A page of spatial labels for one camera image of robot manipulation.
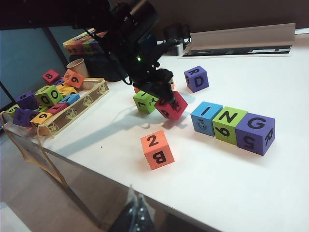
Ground purple block R D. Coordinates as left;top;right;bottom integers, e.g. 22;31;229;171
183;65;210;93

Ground yellow foam block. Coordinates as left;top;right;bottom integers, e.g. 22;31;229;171
56;83;79;98

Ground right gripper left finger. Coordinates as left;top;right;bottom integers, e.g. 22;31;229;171
112;184;138;232

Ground clear bag beige straps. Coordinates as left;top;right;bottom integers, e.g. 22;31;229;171
0;111;70;189

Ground purple block G R 5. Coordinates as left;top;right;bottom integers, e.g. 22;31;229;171
235;113;276;158

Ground green block O D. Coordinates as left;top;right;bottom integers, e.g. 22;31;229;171
34;85;63;107

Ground yellow patterned box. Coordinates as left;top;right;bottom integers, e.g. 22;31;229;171
62;28;107;55

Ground green foam block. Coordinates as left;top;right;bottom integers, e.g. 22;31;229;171
4;103;20;116

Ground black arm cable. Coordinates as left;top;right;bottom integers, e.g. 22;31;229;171
105;50;134;86

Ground orange block 6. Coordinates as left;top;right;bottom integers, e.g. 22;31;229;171
63;68;85;90

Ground blue block I A fish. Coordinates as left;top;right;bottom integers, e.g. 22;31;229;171
190;101;224;137

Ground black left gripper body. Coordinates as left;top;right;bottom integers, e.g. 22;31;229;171
131;67;175;98

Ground beige cable rail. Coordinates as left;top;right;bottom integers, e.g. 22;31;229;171
178;22;296;59

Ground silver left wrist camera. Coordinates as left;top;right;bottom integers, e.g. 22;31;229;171
172;43;185;57

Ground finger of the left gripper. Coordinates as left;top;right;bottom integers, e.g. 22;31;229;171
147;84;162;103
166;82;176;104

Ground orange block 2 B C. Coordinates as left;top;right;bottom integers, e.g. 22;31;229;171
140;130;175;172

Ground red block T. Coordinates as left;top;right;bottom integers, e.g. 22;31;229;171
45;102;70;115

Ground beige tray gold print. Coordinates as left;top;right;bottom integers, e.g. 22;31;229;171
0;77;110;139

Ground red block 8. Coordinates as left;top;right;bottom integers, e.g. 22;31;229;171
42;69;61;86

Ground yellow block 6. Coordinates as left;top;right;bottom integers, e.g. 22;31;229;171
29;111;54;128

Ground green block T L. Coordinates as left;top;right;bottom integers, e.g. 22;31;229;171
132;90;160;115

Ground red block U P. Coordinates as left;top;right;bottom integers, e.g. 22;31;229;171
154;91;189;121

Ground grey-brown desk partition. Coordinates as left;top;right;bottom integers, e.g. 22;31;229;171
154;0;309;35

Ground dark blue hard case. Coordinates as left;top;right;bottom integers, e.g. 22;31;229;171
70;51;136;82

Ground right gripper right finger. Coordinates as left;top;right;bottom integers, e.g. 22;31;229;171
132;192;155;232

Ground black mug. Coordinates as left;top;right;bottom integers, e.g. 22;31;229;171
164;23;192;45

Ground blue block Y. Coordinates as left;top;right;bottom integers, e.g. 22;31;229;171
58;93;81;105

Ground brown paper cup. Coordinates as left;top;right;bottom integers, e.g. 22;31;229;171
66;58;89;78

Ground green block N 9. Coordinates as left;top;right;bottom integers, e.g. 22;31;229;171
212;106;249;146

